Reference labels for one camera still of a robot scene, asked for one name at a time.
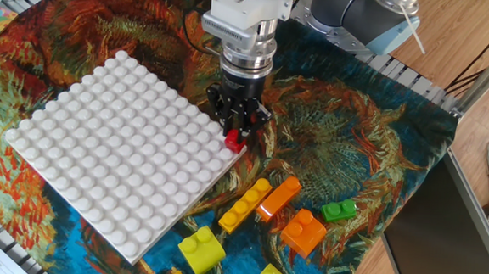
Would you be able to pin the white and silver wrist adapter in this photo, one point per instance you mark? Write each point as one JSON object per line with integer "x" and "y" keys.
{"x": 244, "y": 9}

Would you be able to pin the slim orange sloped block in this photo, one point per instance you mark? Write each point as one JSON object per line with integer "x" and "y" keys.
{"x": 276, "y": 200}

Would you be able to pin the colourful sunflower pattern rug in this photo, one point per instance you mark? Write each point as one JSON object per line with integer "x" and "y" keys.
{"x": 376, "y": 141}

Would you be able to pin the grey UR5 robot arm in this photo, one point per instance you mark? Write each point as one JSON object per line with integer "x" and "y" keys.
{"x": 345, "y": 11}

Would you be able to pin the small green two-stud block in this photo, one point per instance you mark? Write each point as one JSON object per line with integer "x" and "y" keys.
{"x": 338, "y": 211}

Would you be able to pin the aluminium frame beam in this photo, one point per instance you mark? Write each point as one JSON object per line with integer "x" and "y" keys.
{"x": 486, "y": 79}

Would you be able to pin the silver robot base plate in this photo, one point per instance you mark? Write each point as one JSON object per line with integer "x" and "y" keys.
{"x": 344, "y": 42}

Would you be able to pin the slim yellow four-stud block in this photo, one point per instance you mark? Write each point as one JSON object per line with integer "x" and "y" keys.
{"x": 242, "y": 207}

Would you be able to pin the large lime two-stud block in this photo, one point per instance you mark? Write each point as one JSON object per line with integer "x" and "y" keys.
{"x": 201, "y": 251}

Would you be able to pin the small red block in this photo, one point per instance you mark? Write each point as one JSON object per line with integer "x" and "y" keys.
{"x": 233, "y": 144}

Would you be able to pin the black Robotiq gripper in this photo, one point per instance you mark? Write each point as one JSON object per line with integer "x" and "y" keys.
{"x": 240, "y": 96}

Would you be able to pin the white studded baseplate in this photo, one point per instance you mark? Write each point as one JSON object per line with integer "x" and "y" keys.
{"x": 111, "y": 154}

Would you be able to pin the white zip tie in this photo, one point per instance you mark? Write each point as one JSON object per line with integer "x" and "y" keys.
{"x": 412, "y": 30}

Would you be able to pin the black monitor panel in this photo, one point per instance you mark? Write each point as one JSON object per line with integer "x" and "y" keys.
{"x": 442, "y": 242}

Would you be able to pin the orange two-stud block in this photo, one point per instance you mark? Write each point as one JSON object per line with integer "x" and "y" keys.
{"x": 304, "y": 234}

